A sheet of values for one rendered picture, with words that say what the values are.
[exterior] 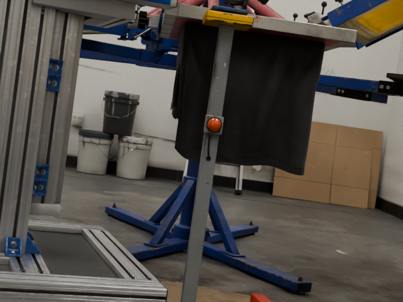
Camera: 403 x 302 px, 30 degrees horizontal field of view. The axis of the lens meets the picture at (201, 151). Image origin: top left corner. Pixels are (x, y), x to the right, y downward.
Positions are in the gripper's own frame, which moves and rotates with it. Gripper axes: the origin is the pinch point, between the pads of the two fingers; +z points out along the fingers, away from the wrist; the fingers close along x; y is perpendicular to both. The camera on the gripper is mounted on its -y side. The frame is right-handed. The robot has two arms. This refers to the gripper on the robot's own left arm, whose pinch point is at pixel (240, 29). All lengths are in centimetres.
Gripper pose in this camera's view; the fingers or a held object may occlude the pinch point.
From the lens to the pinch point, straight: 281.5
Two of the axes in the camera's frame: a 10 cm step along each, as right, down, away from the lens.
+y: -9.9, -1.4, -0.8
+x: 0.8, 0.6, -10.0
